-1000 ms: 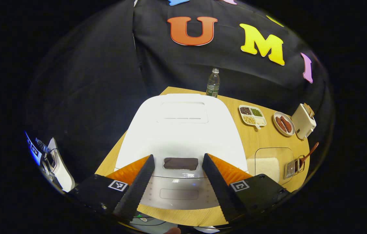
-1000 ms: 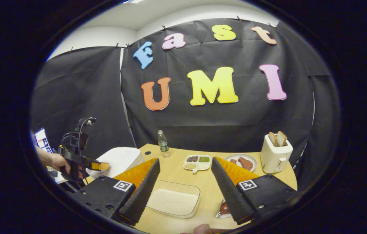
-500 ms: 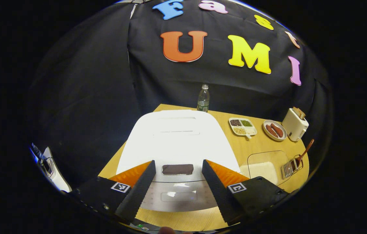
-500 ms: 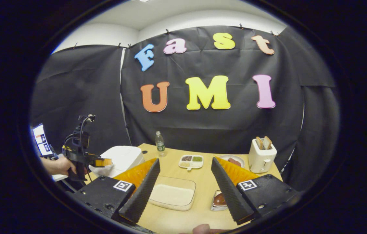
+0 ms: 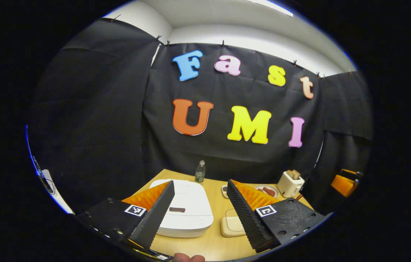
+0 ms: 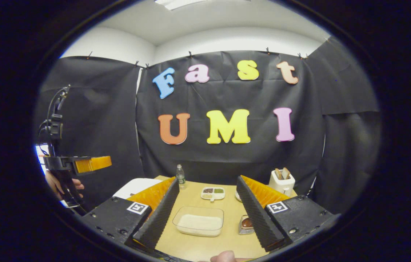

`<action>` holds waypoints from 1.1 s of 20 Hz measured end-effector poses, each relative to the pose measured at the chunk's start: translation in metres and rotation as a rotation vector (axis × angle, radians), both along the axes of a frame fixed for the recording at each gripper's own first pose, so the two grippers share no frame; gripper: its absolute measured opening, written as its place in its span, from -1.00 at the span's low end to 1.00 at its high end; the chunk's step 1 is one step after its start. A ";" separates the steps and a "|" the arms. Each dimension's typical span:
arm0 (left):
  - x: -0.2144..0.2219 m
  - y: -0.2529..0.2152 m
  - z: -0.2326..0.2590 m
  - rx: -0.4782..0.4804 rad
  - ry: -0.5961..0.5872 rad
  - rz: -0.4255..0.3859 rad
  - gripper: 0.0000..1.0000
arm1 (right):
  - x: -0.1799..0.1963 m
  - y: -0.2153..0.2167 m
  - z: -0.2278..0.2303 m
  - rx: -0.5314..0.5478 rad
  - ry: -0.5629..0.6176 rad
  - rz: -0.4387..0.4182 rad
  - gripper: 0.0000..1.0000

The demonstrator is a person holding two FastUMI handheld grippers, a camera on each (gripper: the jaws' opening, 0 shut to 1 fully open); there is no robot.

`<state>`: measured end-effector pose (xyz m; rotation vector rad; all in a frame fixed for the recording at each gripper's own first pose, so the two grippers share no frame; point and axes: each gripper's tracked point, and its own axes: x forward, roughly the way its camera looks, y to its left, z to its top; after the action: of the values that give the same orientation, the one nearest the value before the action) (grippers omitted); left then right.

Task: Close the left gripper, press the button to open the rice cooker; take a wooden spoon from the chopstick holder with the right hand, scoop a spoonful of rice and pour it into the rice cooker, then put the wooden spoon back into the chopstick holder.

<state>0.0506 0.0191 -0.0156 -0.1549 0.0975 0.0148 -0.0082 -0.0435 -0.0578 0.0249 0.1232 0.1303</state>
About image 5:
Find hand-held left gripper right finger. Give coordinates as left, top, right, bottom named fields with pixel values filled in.
left=227, top=179, right=326, bottom=253

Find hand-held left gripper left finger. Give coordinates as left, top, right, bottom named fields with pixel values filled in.
left=76, top=180, right=175, bottom=251

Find clear tray of rice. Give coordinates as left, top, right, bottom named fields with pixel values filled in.
left=220, top=209, right=247, bottom=238

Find white rice cooker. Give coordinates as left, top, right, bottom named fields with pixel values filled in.
left=149, top=179, right=214, bottom=238

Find white round plate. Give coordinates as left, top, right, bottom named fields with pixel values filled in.
left=255, top=185, right=279, bottom=198

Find white toaster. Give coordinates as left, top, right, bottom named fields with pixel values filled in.
left=277, top=170, right=305, bottom=198

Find clear plastic water bottle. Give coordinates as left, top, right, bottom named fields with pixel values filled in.
left=195, top=160, right=206, bottom=183

